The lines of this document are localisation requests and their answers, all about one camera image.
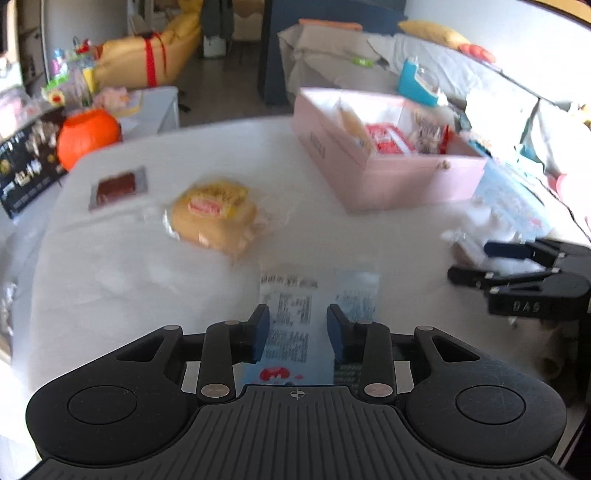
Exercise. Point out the pink cardboard box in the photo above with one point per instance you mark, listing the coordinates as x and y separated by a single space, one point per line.
392 184

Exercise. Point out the black printed box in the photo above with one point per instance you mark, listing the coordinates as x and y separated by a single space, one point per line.
27 175

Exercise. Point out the beige chair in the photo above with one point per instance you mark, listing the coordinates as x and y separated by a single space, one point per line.
249 11

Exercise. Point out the pink and blue bottle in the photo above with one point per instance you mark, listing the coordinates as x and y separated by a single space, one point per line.
59 69

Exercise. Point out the grey coat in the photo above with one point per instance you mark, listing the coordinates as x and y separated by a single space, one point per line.
214 18

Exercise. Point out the orange cushion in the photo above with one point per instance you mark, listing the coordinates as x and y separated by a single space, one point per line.
478 53

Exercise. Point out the light blue white snack packet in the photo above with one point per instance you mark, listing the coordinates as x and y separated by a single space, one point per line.
300 323

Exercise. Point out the light blue box lid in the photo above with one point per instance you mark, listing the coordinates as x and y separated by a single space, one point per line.
508 198

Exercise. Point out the yellow cushion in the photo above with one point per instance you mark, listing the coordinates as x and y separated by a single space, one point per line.
434 34

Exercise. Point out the small brown snack packet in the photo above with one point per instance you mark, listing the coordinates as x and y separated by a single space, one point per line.
464 249

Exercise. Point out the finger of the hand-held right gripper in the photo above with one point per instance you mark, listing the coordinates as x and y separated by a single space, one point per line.
466 276
505 250

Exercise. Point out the small green item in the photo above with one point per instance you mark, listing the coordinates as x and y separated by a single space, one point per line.
363 61

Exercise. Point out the white low cabinet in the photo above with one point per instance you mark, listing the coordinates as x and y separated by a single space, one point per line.
157 110

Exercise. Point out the orange pumpkin bucket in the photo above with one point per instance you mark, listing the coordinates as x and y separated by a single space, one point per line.
87 138

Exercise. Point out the blue cabinet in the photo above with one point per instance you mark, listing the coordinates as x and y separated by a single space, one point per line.
277 55

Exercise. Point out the red white snack packet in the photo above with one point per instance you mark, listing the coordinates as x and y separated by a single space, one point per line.
390 138

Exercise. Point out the brown snack in clear packet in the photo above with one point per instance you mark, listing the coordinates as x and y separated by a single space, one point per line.
117 187

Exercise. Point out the sofa with grey cover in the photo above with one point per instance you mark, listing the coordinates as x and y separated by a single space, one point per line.
323 69

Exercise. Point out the round bread in clear packet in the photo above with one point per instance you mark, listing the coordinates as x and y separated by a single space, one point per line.
212 217

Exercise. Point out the pale bread packet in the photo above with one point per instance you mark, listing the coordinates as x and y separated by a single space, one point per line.
353 127

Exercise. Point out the orange bolster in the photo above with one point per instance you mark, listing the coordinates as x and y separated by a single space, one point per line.
330 24

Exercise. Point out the red ribbon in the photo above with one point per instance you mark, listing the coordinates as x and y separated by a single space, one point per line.
154 60

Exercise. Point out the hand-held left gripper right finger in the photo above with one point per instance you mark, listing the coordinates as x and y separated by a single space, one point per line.
336 334

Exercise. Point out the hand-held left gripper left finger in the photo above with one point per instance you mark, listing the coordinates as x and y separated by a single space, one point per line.
259 334

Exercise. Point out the yellow armchair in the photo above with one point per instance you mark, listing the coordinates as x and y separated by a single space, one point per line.
124 60

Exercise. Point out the pink plush toy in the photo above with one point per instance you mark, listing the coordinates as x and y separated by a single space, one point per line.
112 97

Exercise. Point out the blue toy box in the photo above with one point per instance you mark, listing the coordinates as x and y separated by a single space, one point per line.
413 85

